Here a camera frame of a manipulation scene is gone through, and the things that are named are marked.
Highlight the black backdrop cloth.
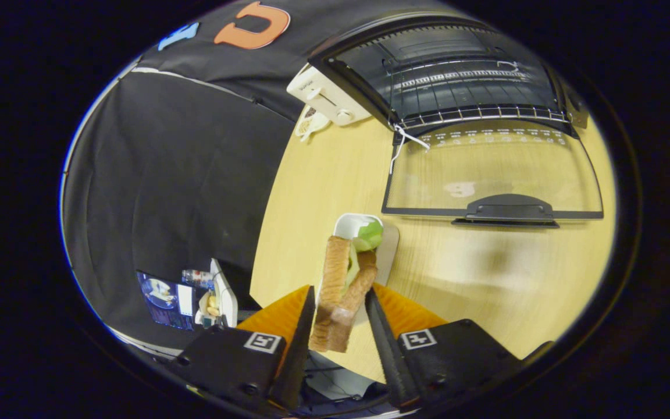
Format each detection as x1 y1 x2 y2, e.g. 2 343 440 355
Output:
60 0 464 350

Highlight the white string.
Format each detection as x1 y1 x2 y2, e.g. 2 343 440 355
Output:
389 123 430 175

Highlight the white pop-up toaster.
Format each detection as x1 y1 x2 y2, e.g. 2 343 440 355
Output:
286 64 372 126

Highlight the blue printed panel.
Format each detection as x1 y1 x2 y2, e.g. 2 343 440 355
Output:
136 270 196 332

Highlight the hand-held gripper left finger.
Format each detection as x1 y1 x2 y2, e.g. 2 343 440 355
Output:
163 284 317 414

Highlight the black toaster oven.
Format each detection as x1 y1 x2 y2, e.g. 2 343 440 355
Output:
308 13 604 229

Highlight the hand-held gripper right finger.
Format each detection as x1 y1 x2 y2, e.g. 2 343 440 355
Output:
364 283 555 411

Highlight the white rectangular tray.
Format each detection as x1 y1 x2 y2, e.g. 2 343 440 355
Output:
316 213 401 328

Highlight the toast sandwich with lettuce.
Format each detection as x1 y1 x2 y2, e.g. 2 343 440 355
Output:
309 219 383 354

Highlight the white curved object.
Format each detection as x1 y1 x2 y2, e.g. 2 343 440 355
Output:
210 258 239 328

